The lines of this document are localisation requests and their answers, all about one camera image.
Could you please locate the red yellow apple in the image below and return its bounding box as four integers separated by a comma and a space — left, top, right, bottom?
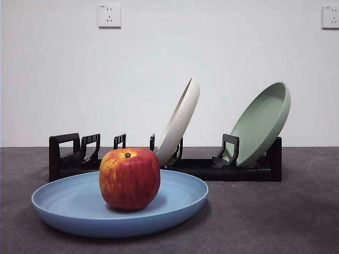
99, 147, 162, 211

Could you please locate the blue plate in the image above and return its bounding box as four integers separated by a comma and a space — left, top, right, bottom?
31, 169, 209, 238

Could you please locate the cream plate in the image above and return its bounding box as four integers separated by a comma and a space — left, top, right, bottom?
155, 77, 201, 166

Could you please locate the black plate rack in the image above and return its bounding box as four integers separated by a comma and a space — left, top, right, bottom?
49, 132, 282, 183

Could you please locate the green plate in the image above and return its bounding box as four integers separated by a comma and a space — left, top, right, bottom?
229, 81, 291, 168

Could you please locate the white wall socket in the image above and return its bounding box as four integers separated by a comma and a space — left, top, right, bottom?
321, 5, 339, 30
98, 3, 122, 29

